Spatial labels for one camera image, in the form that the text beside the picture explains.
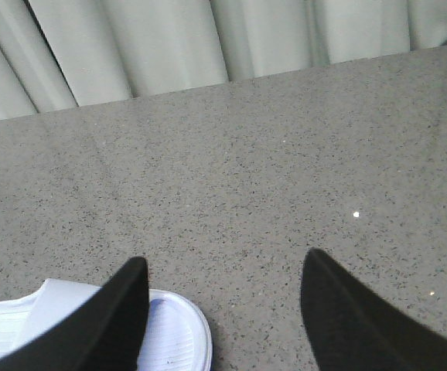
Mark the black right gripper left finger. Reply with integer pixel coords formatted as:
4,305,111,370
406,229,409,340
0,257,149,370

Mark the light blue slipper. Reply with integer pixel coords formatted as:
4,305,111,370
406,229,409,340
0,278,213,370

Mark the pale green curtain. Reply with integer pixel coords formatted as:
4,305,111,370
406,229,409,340
0,1,447,120

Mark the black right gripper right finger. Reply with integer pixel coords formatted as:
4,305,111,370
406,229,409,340
300,248,447,370

